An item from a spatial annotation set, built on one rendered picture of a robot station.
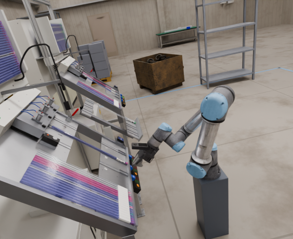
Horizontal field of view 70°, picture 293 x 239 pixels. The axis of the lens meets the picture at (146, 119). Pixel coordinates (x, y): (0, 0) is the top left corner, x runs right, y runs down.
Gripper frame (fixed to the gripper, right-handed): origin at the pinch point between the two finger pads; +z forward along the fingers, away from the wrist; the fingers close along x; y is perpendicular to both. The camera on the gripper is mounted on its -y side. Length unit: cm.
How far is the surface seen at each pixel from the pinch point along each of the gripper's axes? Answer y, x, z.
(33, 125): -61, -17, -4
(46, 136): -54, -18, -3
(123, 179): -7.0, -16.1, 1.6
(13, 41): -94, 20, -24
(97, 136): -25.6, 19.1, 2.9
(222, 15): 405, 1092, -463
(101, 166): -21.4, -13.7, 1.6
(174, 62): 92, 332, -79
